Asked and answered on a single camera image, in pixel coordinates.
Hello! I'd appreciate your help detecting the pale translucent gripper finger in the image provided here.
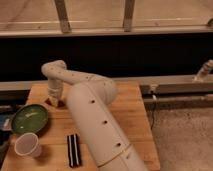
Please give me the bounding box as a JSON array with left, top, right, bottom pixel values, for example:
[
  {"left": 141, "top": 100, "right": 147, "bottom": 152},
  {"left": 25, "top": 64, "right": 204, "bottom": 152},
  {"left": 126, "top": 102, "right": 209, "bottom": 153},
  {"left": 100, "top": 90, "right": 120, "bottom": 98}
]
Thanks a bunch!
[{"left": 49, "top": 97, "right": 59, "bottom": 106}]

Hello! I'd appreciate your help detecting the white plastic cup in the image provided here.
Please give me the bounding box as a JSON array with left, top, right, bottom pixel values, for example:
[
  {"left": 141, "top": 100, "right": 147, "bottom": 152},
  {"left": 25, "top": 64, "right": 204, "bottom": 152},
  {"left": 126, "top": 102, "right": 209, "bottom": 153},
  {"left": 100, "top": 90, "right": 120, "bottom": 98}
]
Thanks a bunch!
[{"left": 14, "top": 133, "right": 42, "bottom": 157}]

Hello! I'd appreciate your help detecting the red pepper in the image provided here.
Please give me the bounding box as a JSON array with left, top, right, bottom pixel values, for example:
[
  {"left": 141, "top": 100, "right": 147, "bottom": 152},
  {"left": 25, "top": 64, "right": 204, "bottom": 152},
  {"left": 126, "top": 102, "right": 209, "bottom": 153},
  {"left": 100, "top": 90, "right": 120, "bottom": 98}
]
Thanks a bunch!
[{"left": 45, "top": 98, "right": 65, "bottom": 108}]

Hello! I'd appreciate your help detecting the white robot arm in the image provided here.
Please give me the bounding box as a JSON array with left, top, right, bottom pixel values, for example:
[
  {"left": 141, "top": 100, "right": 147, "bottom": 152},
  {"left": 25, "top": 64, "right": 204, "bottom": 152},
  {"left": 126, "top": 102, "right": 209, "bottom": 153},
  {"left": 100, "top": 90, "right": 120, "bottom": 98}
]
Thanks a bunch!
[{"left": 41, "top": 60, "right": 148, "bottom": 171}]

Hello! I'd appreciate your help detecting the wooden post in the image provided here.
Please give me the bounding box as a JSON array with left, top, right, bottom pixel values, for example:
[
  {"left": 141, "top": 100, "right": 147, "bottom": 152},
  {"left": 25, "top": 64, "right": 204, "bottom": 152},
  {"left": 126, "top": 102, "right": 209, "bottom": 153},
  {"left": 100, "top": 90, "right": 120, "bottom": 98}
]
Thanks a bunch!
[
  {"left": 54, "top": 0, "right": 71, "bottom": 33},
  {"left": 122, "top": 0, "right": 135, "bottom": 32}
]

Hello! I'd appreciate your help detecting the left wooden post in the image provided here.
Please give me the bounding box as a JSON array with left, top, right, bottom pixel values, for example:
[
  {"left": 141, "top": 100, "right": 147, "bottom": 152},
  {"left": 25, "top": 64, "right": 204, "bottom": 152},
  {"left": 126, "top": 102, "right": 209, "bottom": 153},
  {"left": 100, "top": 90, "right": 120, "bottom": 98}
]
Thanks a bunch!
[{"left": 54, "top": 0, "right": 71, "bottom": 33}]

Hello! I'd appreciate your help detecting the metal rail beam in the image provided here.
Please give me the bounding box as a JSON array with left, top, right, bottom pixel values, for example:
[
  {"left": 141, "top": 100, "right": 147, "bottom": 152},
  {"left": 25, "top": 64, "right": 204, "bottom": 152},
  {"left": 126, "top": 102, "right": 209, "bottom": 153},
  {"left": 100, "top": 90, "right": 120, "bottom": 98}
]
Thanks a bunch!
[{"left": 0, "top": 74, "right": 213, "bottom": 103}]

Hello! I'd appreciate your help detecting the right wooden post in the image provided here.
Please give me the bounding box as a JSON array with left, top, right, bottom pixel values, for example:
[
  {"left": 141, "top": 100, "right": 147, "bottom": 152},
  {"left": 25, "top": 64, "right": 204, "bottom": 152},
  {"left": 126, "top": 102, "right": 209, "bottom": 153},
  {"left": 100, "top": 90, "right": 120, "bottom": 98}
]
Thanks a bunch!
[{"left": 122, "top": 0, "right": 135, "bottom": 32}]

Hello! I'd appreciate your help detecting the green ceramic bowl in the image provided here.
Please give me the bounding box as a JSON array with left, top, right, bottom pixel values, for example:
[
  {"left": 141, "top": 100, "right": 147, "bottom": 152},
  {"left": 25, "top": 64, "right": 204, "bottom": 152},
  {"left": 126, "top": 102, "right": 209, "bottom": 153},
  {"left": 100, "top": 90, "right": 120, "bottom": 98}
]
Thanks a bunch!
[{"left": 11, "top": 104, "right": 48, "bottom": 134}]

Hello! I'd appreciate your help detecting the black cable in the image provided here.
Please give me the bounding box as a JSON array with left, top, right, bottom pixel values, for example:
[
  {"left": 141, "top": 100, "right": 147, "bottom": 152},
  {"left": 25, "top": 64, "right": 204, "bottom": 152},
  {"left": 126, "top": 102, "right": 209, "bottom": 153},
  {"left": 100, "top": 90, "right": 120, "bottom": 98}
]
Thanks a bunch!
[{"left": 149, "top": 94, "right": 159, "bottom": 131}]

